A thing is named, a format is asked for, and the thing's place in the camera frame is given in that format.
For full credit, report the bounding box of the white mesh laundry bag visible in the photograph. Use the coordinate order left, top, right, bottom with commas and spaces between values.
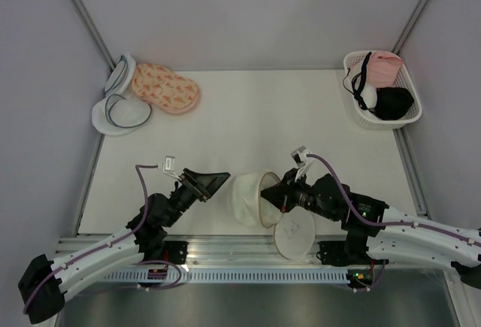
230, 171, 316, 261

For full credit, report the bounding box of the white slotted cable duct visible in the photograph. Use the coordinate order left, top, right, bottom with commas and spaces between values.
101, 268, 349, 285

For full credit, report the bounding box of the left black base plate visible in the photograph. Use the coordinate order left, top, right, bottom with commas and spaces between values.
161, 241, 189, 265

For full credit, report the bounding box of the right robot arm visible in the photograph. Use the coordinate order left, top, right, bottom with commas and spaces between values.
260, 168, 480, 289

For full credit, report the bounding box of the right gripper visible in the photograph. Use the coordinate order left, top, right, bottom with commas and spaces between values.
259, 168, 338, 221

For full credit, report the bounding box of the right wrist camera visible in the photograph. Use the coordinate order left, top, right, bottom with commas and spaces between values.
291, 146, 311, 168

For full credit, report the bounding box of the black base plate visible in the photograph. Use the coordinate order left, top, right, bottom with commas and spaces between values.
316, 241, 364, 267
161, 241, 189, 265

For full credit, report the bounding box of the floral peach laundry bag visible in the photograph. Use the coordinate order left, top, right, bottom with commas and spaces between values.
129, 63, 201, 114

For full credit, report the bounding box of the white bra in basket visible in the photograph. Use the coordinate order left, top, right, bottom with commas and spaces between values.
361, 84, 377, 109

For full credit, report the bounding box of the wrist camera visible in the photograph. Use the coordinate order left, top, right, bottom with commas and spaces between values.
162, 156, 175, 173
291, 146, 311, 168

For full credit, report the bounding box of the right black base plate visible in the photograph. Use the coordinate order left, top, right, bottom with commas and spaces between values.
316, 241, 364, 267

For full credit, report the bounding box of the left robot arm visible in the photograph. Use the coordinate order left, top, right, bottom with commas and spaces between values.
18, 168, 231, 325

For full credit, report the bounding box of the pink bra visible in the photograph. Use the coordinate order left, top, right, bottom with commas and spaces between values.
367, 51, 404, 88

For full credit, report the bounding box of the white grey-trimmed mesh bag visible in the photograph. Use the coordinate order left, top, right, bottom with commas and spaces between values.
91, 94, 153, 136

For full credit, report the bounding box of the black bra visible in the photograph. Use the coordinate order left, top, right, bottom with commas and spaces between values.
374, 87, 414, 120

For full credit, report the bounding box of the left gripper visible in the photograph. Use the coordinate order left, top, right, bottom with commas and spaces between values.
165, 167, 231, 227

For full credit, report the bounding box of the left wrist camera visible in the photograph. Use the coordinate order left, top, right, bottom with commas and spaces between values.
162, 156, 175, 173

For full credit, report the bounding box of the white plastic basket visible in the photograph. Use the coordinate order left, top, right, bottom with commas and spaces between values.
342, 50, 422, 130

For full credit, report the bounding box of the aluminium mounting rail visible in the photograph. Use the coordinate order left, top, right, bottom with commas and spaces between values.
56, 233, 462, 268

